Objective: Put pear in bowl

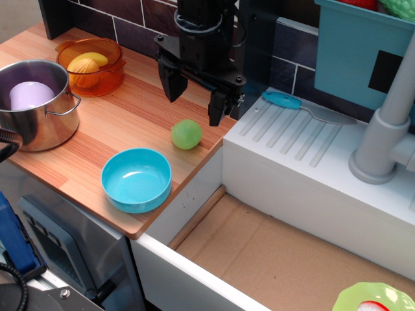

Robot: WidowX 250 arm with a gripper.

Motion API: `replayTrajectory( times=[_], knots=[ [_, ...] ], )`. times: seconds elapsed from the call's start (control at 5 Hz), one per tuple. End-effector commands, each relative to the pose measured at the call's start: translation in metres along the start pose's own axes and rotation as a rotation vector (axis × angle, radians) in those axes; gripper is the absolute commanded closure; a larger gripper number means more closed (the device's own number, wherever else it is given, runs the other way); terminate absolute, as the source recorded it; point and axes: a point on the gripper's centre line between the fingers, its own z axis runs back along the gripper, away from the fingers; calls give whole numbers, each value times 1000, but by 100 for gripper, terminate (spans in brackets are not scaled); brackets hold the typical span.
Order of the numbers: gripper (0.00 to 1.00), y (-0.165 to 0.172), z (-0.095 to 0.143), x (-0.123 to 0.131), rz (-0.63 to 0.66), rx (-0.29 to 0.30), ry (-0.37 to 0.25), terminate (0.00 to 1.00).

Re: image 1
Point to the blue clamp block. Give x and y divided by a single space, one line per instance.
21 253

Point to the lilac plastic cup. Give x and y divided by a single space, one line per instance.
28 95

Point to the blue plastic bowl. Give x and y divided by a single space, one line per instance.
137 180

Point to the yellow toy banana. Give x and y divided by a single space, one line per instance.
100 59

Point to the light green toy vegetable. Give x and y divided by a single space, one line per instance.
404 9

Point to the orange transparent plastic pot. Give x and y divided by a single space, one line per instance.
110 75

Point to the green plastic plate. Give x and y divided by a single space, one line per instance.
392 298

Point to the green toy pear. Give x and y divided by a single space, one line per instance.
186 134

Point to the teal plastic bin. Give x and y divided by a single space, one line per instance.
359 52

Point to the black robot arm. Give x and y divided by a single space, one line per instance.
202 15

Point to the stainless steel pot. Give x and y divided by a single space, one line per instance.
50 124

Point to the grey toy faucet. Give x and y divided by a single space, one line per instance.
386 141

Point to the dark corner post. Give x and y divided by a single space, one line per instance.
57 17

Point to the red white toy food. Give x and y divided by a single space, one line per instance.
371 306

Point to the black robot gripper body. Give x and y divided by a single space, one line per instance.
204 57

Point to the grey toy oven door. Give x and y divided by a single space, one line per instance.
59 250

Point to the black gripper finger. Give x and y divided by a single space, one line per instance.
174 84
221 104

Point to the white toy sink unit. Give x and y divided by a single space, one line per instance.
275 220

